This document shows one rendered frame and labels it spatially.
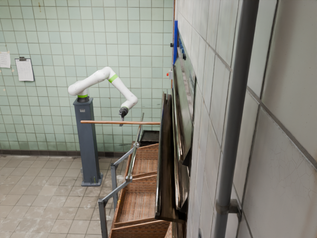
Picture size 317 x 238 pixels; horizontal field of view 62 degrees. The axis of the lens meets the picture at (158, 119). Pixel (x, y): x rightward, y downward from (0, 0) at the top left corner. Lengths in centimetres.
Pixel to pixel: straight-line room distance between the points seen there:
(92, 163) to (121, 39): 170
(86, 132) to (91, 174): 63
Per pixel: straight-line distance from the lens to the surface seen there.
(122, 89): 305
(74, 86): 313
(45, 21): 399
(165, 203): 141
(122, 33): 372
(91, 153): 361
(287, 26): 27
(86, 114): 337
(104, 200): 214
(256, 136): 33
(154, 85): 383
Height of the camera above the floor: 235
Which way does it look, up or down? 24 degrees down
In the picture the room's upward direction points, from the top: straight up
